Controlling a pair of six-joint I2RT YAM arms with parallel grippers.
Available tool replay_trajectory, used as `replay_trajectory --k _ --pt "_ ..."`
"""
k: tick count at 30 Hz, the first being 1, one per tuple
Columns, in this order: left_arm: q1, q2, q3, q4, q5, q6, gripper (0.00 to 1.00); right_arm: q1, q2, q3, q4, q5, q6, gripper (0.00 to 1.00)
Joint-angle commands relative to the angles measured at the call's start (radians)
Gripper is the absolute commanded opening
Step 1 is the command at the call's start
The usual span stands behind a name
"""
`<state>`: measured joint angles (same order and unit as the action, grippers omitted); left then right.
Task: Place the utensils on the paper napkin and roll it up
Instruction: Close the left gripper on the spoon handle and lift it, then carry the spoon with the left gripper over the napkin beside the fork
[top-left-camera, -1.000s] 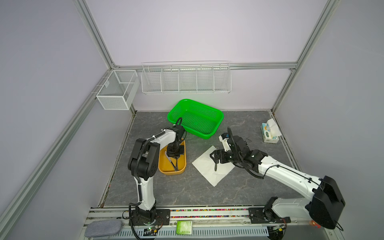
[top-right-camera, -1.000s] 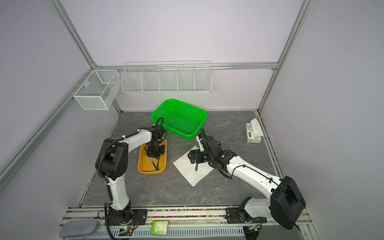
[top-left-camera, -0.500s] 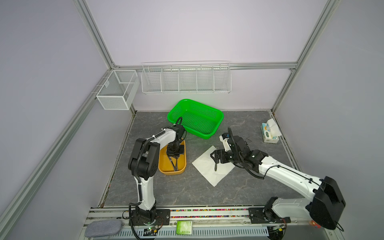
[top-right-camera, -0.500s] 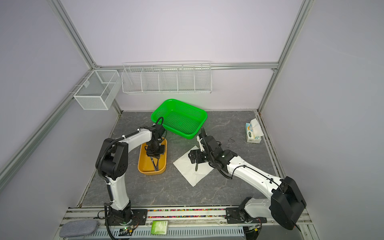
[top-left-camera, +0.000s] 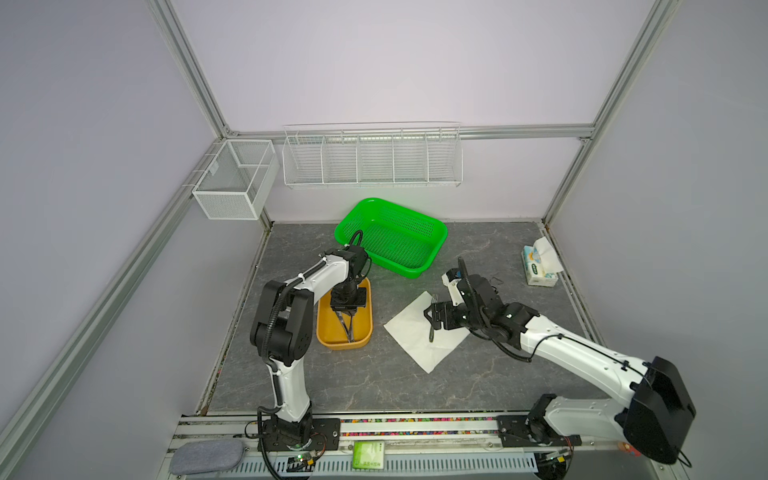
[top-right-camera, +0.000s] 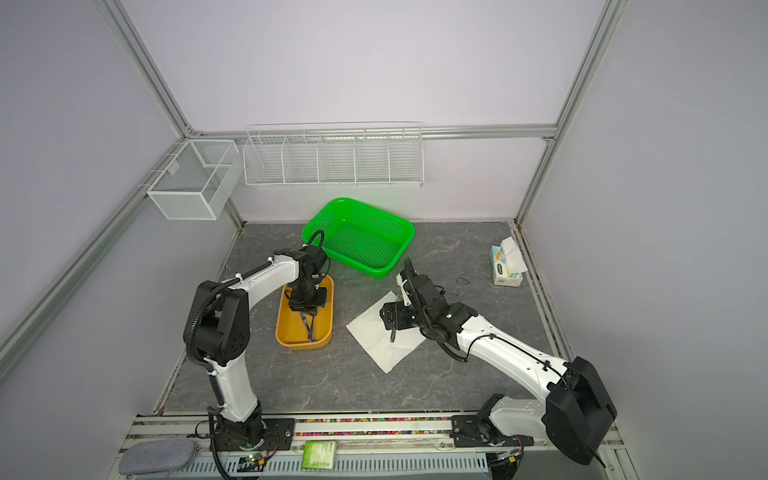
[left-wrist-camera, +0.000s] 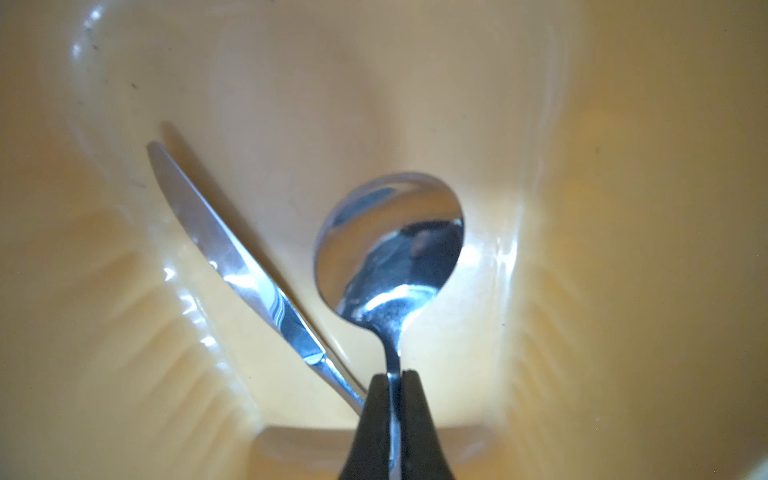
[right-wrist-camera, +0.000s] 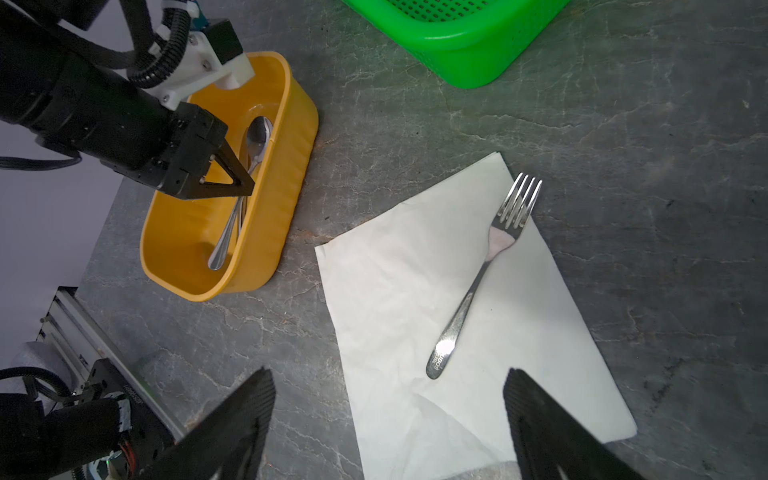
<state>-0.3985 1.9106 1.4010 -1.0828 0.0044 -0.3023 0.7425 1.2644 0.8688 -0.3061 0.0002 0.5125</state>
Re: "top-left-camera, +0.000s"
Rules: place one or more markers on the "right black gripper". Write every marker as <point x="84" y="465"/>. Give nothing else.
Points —
<point x="447" y="308"/>

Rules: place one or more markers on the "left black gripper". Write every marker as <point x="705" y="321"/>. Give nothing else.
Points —
<point x="338" y="305"/>

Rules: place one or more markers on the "silver spoon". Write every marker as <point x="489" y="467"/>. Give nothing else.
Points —
<point x="338" y="315"/>

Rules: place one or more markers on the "white paper napkin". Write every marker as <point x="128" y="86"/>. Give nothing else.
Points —
<point x="410" y="330"/>

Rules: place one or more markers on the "silver fork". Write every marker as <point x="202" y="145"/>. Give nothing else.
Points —
<point x="347" y="319"/>

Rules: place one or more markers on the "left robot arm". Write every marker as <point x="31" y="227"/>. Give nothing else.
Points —
<point x="282" y="332"/>

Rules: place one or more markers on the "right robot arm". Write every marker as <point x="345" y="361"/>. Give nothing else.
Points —
<point x="647" y="404"/>

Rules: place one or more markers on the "yellow plastic tray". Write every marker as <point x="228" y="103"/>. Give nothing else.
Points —
<point x="340" y="331"/>

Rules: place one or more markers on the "green plastic basket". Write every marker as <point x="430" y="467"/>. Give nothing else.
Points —
<point x="395" y="237"/>

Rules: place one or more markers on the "tissue box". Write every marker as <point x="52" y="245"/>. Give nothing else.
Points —
<point x="541" y="264"/>

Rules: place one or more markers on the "white mesh box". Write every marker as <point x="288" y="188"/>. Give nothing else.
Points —
<point x="237" y="181"/>

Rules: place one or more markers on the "green card box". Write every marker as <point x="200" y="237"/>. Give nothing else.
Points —
<point x="368" y="455"/>

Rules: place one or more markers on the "grey cloth pad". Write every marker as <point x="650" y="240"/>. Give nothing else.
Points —
<point x="207" y="456"/>

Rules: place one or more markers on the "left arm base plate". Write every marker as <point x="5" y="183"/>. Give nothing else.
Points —
<point x="313" y="434"/>

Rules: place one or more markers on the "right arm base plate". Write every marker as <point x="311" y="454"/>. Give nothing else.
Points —
<point x="518" y="431"/>

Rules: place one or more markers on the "white wire rack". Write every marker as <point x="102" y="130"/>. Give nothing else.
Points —
<point x="378" y="154"/>

